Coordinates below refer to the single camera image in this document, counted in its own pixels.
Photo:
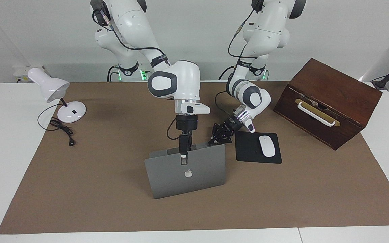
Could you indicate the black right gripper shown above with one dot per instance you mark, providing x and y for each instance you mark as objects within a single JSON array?
[{"x": 186, "y": 123}]

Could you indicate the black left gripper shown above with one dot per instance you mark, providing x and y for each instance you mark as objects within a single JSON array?
[{"x": 233, "y": 125}]

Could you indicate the grey Apple laptop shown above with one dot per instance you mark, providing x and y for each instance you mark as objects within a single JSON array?
[{"x": 174, "y": 182}]

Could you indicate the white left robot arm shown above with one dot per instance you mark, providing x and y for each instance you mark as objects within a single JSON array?
[{"x": 255, "y": 98}]

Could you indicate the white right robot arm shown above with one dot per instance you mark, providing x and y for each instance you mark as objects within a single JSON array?
[{"x": 174, "y": 81}]

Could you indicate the black mouse pad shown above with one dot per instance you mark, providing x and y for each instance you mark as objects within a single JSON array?
[{"x": 247, "y": 148}]

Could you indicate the white computer mouse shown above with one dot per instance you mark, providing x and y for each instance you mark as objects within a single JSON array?
[{"x": 267, "y": 146}]

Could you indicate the brown table mat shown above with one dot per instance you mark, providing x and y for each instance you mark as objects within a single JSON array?
[{"x": 113, "y": 209}]

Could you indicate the white desk lamp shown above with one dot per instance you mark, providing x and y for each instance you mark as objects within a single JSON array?
[{"x": 73, "y": 113}]

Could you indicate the dark brown wooden box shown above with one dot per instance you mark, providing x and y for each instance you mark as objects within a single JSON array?
[{"x": 333, "y": 84}]

